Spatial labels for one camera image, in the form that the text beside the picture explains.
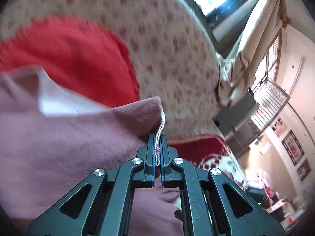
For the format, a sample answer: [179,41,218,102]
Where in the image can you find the mauve pink small garment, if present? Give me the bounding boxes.
[0,64,184,236]

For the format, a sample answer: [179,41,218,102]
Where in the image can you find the red and white fleece blanket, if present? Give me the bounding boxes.
[167,134,248,190]

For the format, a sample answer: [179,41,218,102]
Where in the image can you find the grey air cooler unit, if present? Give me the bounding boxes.
[213,92,260,158]

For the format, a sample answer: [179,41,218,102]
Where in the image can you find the metal window grille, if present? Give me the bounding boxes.
[251,32,290,133]

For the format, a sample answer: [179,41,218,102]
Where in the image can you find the red ruffled cushion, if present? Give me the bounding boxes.
[1,16,140,108]

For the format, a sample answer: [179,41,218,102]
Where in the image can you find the floral cream bedsheet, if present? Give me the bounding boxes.
[1,0,220,138]

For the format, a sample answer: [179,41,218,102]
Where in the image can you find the beige curtain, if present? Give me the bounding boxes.
[217,0,288,108]

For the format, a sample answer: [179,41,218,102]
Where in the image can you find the dark framed window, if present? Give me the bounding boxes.
[184,0,258,56]

